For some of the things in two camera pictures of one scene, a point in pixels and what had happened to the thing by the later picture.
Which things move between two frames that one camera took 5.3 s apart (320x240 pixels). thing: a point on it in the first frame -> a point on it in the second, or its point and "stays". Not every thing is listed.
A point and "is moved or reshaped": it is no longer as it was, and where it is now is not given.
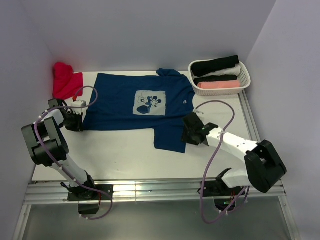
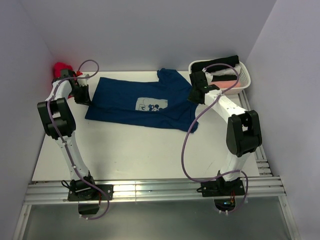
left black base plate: (87, 194) stays
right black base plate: (218, 188) stays
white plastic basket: (244, 77) stays
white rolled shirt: (234, 71) stays
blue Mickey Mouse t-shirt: (158, 103) is moved or reshaped
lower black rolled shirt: (214, 78) stays
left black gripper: (78, 127) -> (86, 99)
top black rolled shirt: (200, 68) stays
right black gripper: (185, 137) -> (192, 98)
